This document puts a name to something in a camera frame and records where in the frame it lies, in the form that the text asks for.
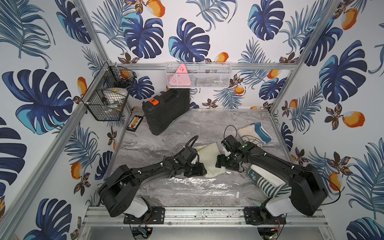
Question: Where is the clear plastic vacuum bag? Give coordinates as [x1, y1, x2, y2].
[137, 171, 267, 207]

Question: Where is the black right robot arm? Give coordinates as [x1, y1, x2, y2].
[217, 135, 328, 217]

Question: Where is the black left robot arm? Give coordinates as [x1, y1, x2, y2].
[98, 136, 207, 218]

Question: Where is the cream and teal folded towel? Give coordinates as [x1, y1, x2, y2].
[238, 123, 272, 147]

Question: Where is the green striped folded towel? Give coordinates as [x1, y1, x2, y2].
[247, 165, 292, 198]

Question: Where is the black plastic tool case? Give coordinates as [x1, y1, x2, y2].
[142, 89, 190, 136]

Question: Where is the small black orange box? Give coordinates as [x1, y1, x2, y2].
[126, 115, 144, 132]

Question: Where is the pink triangle object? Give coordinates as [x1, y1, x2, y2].
[167, 64, 191, 88]

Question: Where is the clear wall-mounted tray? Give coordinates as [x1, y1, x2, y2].
[165, 63, 232, 89]

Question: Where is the aluminium front rail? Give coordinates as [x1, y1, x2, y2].
[83, 207, 329, 227]

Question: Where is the black wire basket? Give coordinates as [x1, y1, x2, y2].
[81, 63, 137, 122]

